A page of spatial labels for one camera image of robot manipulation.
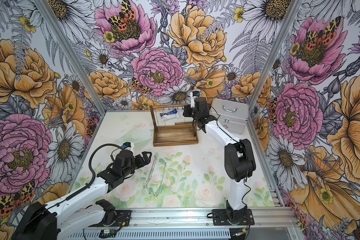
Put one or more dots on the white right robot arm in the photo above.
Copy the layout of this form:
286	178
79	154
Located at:
239	163

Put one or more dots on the wooden jewelry display stand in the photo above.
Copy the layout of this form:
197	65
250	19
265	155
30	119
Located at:
174	132

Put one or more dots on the silver aluminium first aid case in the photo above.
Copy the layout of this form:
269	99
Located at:
231	115

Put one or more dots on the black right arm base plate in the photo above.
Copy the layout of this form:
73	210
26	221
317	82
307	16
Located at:
225	217

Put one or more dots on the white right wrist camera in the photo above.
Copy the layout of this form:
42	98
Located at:
194	94

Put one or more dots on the aluminium front rail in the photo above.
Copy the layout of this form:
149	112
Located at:
176	218

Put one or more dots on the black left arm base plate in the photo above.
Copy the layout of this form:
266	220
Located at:
112	217

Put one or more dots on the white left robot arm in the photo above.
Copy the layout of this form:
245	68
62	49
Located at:
60	218

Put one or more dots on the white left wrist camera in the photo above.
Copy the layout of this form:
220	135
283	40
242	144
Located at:
128	146

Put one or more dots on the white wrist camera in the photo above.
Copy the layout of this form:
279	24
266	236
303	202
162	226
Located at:
194	94
128	146

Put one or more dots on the white blue toothpaste tube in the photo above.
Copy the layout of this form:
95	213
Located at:
170	115

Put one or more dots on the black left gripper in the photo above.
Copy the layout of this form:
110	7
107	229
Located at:
146	160

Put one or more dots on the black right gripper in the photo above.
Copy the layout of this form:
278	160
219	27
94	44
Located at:
187	108

